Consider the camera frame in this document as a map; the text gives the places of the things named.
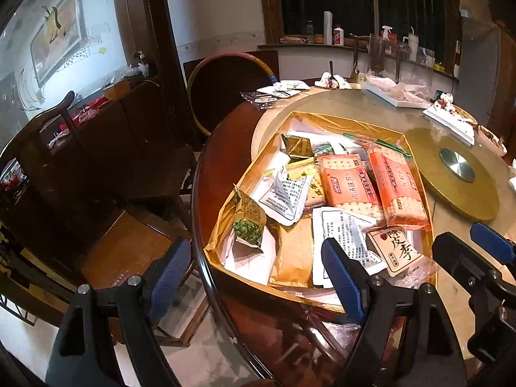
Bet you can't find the white tumbler with straw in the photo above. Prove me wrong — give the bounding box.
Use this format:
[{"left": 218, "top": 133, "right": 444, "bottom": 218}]
[{"left": 407, "top": 27, "right": 420, "bottom": 62}]

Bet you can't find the plain yellow snack packet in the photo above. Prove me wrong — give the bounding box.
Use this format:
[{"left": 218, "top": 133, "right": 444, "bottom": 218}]
[{"left": 268, "top": 218, "right": 315, "bottom": 289}]

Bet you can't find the dark wooden sideboard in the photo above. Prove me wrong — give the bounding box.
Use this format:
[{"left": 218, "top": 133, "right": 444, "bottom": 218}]
[{"left": 40, "top": 74, "right": 190, "bottom": 218}]

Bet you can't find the white printed snack packet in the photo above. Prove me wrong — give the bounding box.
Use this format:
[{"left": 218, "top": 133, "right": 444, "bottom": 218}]
[
  {"left": 312, "top": 206, "right": 385, "bottom": 289},
  {"left": 258, "top": 165, "right": 309, "bottom": 226}
]

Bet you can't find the slim wooden chair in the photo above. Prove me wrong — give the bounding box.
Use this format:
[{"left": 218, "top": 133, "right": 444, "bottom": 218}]
[{"left": 350, "top": 33, "right": 402, "bottom": 83}]

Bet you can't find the round plate with food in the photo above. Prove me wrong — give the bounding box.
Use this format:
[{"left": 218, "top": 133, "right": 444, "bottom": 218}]
[{"left": 478, "top": 125, "right": 508, "bottom": 157}]

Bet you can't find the framed fish painting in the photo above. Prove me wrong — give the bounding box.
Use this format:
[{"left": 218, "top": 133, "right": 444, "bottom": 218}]
[{"left": 29, "top": 0, "right": 87, "bottom": 88}]

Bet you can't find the grey refrigerator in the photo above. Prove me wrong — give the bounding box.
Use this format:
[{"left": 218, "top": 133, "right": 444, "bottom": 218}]
[{"left": 460, "top": 20, "right": 502, "bottom": 130}]

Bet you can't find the brown plum snack packet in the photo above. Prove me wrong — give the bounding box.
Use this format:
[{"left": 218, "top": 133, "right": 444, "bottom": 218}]
[{"left": 366, "top": 226, "right": 426, "bottom": 278}]

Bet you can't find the small green snack packet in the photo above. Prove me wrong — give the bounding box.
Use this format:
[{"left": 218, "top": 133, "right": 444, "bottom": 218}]
[{"left": 313, "top": 142, "right": 349, "bottom": 157}]

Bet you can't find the white snack wrapper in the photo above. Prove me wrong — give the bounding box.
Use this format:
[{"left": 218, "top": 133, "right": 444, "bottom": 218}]
[{"left": 274, "top": 80, "right": 311, "bottom": 91}]

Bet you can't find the colourful hula hoop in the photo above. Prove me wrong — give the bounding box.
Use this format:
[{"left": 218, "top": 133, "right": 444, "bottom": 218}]
[{"left": 186, "top": 52, "right": 279, "bottom": 137}]

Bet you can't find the plate with dessert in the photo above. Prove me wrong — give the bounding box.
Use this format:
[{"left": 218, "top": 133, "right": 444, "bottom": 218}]
[{"left": 314, "top": 72, "right": 354, "bottom": 89}]

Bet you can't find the white tray with dessert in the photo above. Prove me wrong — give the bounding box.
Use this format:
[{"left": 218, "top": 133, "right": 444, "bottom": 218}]
[{"left": 422, "top": 93, "right": 478, "bottom": 146}]

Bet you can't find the clear plastic wrapper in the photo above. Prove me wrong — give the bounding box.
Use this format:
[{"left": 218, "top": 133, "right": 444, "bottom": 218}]
[{"left": 241, "top": 88, "right": 301, "bottom": 110}]

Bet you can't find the orange cracker packet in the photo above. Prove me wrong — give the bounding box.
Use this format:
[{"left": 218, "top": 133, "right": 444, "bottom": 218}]
[
  {"left": 366, "top": 145, "right": 431, "bottom": 230},
  {"left": 315, "top": 153, "right": 385, "bottom": 220}
]

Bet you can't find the green pea snack packet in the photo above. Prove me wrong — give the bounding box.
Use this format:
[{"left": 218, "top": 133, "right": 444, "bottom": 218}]
[{"left": 232, "top": 185, "right": 267, "bottom": 254}]

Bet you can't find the gold cardboard box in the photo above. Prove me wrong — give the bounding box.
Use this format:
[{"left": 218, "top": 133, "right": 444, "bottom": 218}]
[{"left": 203, "top": 110, "right": 440, "bottom": 315}]

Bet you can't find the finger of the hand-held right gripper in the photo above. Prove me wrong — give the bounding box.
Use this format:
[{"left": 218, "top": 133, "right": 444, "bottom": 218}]
[
  {"left": 470, "top": 221, "right": 516, "bottom": 265},
  {"left": 432, "top": 232, "right": 516, "bottom": 320}
]

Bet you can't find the brown wooden armchair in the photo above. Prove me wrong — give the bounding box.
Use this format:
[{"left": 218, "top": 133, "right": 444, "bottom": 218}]
[{"left": 0, "top": 91, "right": 210, "bottom": 347}]

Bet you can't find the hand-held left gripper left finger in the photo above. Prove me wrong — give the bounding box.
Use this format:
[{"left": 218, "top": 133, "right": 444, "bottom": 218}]
[{"left": 45, "top": 237, "right": 192, "bottom": 387}]

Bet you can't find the yellow biscuit packet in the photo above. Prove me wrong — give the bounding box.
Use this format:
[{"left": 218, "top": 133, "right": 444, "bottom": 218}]
[{"left": 286, "top": 157, "right": 325, "bottom": 208}]

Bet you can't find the gold round turntable base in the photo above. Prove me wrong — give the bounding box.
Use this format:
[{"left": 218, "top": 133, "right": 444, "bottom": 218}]
[{"left": 405, "top": 127, "right": 501, "bottom": 222}]

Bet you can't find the white rectangular tray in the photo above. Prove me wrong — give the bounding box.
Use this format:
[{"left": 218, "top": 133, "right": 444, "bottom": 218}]
[{"left": 363, "top": 78, "right": 438, "bottom": 109}]

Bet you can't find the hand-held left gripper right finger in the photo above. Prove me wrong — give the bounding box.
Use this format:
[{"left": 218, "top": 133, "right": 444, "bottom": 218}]
[{"left": 320, "top": 238, "right": 468, "bottom": 387}]

